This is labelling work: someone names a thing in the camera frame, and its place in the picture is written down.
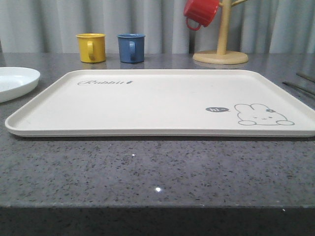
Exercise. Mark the cream rabbit serving tray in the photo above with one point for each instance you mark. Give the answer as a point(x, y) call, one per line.
point(232, 103)

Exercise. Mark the blue enamel mug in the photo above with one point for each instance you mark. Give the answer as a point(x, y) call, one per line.
point(131, 47)

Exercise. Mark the white round plate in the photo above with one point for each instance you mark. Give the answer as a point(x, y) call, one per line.
point(16, 82)

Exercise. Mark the silver metal chopstick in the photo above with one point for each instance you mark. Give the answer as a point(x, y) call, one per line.
point(307, 77)

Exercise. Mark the silver metal fork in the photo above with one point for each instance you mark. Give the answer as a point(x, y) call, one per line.
point(300, 89)

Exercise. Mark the grey curtain backdrop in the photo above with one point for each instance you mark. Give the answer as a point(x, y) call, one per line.
point(256, 26)

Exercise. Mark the wooden mug tree stand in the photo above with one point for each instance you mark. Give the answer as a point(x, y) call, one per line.
point(222, 55)

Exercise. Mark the yellow enamel mug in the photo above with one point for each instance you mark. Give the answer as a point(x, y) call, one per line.
point(91, 47)

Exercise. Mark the red ribbed mug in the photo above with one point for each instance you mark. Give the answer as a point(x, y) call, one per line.
point(200, 11)

